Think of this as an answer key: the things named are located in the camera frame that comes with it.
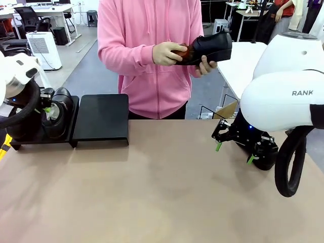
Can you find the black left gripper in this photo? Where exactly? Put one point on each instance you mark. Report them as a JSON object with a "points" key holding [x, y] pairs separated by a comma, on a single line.
{"points": [[24, 102]]}

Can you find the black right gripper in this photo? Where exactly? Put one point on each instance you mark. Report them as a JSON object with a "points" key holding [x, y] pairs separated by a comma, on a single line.
{"points": [[243, 134]]}

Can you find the brown shoe brush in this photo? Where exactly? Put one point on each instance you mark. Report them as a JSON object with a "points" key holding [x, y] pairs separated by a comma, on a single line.
{"points": [[186, 54]]}

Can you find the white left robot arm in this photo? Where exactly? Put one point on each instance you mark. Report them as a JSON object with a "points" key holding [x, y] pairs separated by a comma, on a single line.
{"points": [[15, 68]]}

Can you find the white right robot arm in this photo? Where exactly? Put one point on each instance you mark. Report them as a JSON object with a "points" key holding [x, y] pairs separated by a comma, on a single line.
{"points": [[278, 101]]}

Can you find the pink sleeved right forearm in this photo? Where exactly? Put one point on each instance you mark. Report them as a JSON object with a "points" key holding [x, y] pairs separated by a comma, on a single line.
{"points": [[126, 58]]}

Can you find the black metal shoe stand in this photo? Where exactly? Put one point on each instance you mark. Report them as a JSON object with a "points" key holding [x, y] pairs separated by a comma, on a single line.
{"points": [[38, 144], [101, 119]]}

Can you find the person's left hand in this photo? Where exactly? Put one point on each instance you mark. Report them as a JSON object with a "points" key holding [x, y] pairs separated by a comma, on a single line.
{"points": [[205, 69]]}

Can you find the person's right hand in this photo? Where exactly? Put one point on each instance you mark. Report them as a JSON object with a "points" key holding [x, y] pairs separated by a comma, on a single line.
{"points": [[163, 54]]}

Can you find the white plastic bag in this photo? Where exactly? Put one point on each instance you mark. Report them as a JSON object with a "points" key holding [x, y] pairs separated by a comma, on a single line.
{"points": [[45, 78]]}

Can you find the brown cardboard box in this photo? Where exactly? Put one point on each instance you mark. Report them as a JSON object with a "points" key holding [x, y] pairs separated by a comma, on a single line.
{"points": [[227, 110]]}

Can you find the white air purifier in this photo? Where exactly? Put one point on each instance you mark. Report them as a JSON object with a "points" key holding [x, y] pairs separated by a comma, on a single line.
{"points": [[45, 50]]}

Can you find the black chair seat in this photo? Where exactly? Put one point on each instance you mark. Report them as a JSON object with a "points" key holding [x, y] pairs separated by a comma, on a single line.
{"points": [[15, 44]]}

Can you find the black computer tower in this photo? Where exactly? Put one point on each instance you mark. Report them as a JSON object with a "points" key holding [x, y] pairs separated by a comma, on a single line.
{"points": [[60, 35]]}

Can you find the black trousers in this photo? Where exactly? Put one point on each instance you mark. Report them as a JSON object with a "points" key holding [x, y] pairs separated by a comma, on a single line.
{"points": [[177, 114]]}

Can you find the white table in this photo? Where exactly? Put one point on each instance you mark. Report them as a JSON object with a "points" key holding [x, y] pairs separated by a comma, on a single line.
{"points": [[238, 65]]}

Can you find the black mesh office chair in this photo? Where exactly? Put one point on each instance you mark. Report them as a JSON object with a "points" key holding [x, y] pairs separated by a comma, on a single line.
{"points": [[26, 15]]}

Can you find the white office desk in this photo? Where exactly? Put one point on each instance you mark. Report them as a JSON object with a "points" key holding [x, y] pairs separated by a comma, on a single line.
{"points": [[58, 8]]}

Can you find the dark grey stool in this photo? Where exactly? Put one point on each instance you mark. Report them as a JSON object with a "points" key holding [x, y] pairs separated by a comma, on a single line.
{"points": [[92, 17]]}

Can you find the pink hoodie torso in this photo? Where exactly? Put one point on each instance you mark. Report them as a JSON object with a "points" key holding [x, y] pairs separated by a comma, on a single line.
{"points": [[141, 96]]}

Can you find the white computer case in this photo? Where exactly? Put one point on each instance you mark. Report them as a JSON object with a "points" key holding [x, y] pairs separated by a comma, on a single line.
{"points": [[217, 25]]}

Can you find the wooden top desk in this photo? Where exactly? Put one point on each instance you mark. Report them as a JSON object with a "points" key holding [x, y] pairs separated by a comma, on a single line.
{"points": [[253, 12]]}

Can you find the cream hanging garment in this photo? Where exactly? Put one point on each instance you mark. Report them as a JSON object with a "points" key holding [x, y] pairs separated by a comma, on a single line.
{"points": [[297, 12]]}

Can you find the person in red shirt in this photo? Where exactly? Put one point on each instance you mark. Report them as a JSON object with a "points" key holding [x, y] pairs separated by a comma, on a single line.
{"points": [[287, 7]]}

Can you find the yellow frame leg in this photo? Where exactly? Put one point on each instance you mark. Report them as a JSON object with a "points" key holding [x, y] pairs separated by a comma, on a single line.
{"points": [[5, 146]]}

